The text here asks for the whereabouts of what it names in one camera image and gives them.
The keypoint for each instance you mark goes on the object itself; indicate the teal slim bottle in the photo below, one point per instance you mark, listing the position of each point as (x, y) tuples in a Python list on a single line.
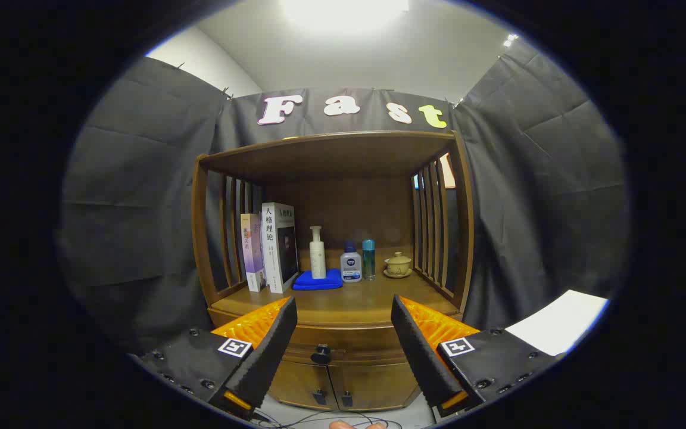
[(368, 262)]

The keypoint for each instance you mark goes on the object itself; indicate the small ceiling spotlight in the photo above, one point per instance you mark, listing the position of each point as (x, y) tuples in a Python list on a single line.
[(510, 40)]

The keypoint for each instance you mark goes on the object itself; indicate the white pump bottle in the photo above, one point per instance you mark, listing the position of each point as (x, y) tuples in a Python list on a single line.
[(318, 259)]

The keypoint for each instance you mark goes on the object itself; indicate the wooden cabinet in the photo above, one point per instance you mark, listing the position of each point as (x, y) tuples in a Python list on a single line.
[(343, 202)]

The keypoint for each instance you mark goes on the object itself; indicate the wooden countertop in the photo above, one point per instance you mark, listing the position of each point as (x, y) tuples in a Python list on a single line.
[(355, 298)]

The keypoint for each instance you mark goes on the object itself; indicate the purple book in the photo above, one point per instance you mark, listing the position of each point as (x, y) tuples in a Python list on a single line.
[(252, 250)]

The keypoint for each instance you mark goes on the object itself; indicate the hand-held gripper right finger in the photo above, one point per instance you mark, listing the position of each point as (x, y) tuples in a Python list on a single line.
[(426, 357)]

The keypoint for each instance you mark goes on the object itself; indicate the white book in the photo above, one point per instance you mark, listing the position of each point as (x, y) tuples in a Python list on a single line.
[(273, 250)]

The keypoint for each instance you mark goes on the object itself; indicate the blue folded cloth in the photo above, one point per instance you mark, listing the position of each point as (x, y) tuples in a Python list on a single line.
[(319, 283)]

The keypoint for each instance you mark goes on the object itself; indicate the white flat sheet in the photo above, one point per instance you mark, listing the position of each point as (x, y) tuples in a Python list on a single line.
[(557, 325)]

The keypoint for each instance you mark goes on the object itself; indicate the ceramic lidded teacup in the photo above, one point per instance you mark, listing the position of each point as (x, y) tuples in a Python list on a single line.
[(398, 264)]

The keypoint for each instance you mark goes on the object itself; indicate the wooden drawer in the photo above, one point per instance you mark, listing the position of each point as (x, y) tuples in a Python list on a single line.
[(349, 339)]

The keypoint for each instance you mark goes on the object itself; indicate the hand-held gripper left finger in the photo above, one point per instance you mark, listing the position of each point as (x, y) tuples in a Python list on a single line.
[(268, 357)]

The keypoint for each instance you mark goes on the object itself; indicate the wooden cabinet door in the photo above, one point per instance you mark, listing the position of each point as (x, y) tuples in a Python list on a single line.
[(295, 384), (379, 384)]

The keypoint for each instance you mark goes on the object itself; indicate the white bottle with blue cap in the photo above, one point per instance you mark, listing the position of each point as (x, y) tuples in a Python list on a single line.
[(351, 265)]

